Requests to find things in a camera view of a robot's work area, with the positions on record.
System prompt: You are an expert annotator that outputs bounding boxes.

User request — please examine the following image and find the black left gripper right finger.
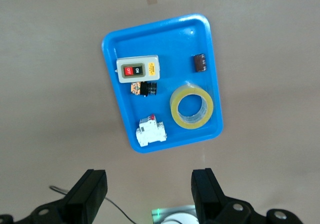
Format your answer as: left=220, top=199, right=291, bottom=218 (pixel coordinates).
left=190, top=168, right=226, bottom=223

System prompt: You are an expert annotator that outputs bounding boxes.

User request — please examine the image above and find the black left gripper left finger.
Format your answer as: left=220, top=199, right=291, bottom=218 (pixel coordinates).
left=65, top=169, right=109, bottom=224

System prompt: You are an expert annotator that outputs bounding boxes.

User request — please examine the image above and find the yellow clear packing tape roll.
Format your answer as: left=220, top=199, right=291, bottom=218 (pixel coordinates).
left=170, top=83, right=215, bottom=129

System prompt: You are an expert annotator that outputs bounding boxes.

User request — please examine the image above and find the white electrical plug block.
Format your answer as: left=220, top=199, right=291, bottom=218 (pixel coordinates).
left=135, top=113, right=168, bottom=148

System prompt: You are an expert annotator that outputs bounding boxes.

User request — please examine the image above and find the black push button orange label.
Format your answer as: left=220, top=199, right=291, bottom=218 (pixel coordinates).
left=129, top=81, right=158, bottom=98

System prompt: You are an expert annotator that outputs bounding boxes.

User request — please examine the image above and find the blue plastic tray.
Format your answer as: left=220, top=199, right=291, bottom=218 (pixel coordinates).
left=101, top=13, right=224, bottom=154

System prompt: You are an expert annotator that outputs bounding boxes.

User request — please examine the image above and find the thin black cable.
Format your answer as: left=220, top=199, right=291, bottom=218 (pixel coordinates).
left=49, top=185, right=137, bottom=224

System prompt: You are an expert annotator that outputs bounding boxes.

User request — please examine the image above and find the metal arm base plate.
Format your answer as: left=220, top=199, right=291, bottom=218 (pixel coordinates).
left=151, top=205, right=198, bottom=224

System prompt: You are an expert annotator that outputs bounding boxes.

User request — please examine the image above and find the grey on-off switch box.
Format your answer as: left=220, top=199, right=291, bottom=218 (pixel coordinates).
left=115, top=54, right=161, bottom=84

